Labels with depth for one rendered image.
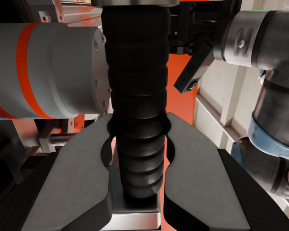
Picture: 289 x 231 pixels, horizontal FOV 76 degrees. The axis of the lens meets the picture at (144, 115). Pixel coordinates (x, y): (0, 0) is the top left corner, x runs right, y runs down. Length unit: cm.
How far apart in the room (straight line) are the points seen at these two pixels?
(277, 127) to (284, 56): 9
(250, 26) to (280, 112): 12
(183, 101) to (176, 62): 17
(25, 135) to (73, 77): 18
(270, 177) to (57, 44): 62
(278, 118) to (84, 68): 26
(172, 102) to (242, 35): 55
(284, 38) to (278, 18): 3
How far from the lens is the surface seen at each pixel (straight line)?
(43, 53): 26
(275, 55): 29
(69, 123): 55
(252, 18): 31
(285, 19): 30
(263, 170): 66
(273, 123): 31
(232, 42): 30
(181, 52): 35
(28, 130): 40
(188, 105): 82
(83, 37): 26
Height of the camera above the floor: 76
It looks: 30 degrees up
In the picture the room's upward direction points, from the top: 179 degrees clockwise
